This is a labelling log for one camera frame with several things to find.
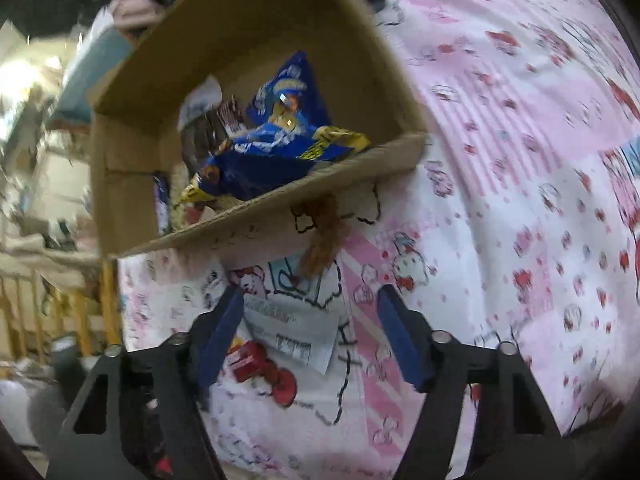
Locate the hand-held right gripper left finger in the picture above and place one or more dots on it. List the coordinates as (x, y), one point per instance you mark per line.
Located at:
(220, 335)

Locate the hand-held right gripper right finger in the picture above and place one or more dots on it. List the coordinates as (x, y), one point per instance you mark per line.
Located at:
(400, 345)

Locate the red snack packet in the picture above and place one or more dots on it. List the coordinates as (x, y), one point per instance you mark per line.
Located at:
(250, 360)

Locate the clear white label packet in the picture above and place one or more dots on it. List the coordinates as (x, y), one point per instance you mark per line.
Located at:
(290, 330)

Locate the dark blue snack bag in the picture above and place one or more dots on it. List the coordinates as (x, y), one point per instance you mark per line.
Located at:
(260, 170)

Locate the cardboard box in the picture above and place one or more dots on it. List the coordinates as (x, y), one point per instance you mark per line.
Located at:
(260, 25)

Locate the brown dried snack packet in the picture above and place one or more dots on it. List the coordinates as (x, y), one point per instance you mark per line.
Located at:
(325, 240)

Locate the small blue packet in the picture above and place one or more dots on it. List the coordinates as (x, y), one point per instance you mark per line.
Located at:
(161, 200)

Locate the wooden drying rack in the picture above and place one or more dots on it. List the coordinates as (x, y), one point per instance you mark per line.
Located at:
(60, 300)

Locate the dark brown snack packet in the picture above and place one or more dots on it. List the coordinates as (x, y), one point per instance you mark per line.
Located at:
(215, 130)

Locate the pink printed blanket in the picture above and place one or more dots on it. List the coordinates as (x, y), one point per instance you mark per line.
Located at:
(500, 160)

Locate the blue and yellow snack bag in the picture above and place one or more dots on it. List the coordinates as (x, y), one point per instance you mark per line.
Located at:
(290, 95)

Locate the teal cushion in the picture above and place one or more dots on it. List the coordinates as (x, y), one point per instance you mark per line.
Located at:
(85, 85)

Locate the pink cloth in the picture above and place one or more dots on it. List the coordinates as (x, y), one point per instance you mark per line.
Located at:
(135, 10)

